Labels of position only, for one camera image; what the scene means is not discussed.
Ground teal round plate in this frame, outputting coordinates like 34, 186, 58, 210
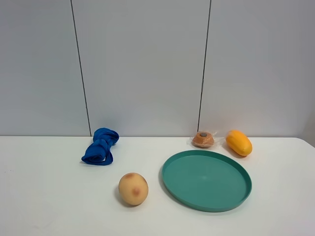
160, 150, 252, 212

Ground blue crumpled cloth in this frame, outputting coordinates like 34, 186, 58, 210
81, 128, 120, 166

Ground wrapped brown bread toy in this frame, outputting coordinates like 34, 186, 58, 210
190, 131, 219, 149

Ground orange yellow fruit toy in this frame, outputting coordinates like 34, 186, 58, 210
225, 130, 252, 157

